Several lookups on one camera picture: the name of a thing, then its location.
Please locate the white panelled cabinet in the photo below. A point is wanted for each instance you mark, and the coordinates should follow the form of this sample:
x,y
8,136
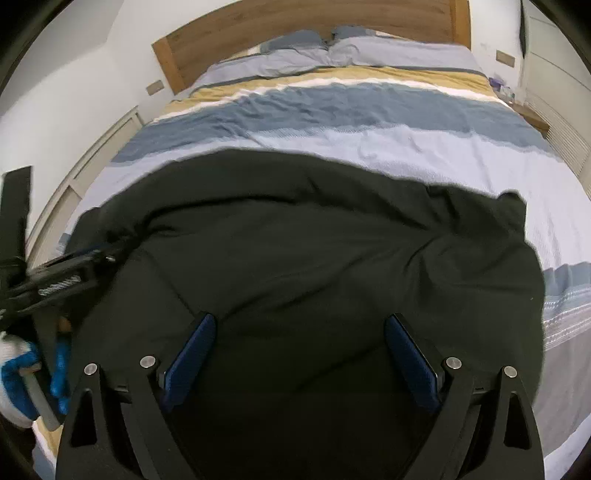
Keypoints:
x,y
92,157

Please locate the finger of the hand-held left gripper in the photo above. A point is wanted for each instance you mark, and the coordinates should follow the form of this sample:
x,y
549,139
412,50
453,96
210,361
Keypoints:
x,y
113,253

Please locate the black hooded puffer jacket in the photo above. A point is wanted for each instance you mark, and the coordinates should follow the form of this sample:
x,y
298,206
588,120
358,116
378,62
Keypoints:
x,y
300,254

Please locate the small purple item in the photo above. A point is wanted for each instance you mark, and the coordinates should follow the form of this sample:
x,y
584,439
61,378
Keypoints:
x,y
495,83

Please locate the striped duvet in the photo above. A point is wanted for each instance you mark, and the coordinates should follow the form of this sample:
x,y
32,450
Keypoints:
x,y
369,138

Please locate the white louvred wardrobe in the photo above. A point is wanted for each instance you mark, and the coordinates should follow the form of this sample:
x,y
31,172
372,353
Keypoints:
x,y
563,115

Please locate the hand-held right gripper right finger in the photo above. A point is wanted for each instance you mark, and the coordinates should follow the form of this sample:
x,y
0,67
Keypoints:
x,y
411,364

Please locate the wooden headboard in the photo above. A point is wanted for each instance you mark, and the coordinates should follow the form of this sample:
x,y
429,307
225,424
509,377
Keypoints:
x,y
277,18

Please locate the small clear bottle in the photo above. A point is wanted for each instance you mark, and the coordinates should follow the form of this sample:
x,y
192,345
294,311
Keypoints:
x,y
508,92

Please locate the person's left hand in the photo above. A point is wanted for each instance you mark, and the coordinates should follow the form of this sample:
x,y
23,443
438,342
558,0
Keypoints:
x,y
16,369

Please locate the wall socket plate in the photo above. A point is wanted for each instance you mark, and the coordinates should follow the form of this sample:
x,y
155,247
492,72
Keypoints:
x,y
505,57
154,87

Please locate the wooden nightstand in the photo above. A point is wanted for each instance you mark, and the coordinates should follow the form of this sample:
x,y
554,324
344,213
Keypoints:
x,y
531,115

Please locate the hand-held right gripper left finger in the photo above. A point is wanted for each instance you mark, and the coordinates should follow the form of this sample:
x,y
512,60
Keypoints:
x,y
191,364

